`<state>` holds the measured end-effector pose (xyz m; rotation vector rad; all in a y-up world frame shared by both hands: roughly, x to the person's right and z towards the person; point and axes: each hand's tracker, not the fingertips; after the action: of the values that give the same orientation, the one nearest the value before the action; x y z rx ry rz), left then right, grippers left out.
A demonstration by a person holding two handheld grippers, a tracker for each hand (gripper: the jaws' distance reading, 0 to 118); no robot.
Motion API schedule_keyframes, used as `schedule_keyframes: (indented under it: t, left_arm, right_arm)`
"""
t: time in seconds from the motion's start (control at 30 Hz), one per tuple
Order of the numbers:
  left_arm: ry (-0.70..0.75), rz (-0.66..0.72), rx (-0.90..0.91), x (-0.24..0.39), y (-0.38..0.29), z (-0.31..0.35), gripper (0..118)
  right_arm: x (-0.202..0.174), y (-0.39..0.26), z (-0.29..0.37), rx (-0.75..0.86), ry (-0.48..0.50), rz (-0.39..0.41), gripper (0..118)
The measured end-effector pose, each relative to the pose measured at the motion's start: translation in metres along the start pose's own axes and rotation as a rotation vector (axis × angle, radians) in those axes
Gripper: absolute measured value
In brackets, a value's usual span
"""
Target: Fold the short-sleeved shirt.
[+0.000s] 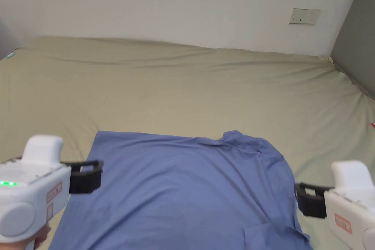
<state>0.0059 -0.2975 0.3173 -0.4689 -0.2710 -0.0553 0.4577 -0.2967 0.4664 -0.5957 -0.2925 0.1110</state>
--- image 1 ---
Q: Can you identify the bed with beige sheet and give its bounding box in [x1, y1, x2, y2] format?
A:
[0, 36, 375, 250]

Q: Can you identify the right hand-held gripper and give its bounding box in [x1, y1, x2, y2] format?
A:
[294, 160, 375, 250]

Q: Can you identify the blue shirt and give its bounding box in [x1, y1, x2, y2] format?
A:
[48, 130, 312, 250]

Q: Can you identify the person's left hand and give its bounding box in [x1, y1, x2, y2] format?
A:
[0, 223, 52, 250]

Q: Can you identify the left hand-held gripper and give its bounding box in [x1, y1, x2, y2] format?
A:
[0, 134, 104, 238]

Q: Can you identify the white wall socket plate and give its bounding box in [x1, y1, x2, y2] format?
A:
[288, 8, 321, 25]

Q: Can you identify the grey padded headboard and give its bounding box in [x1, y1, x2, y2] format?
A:
[330, 0, 375, 100]

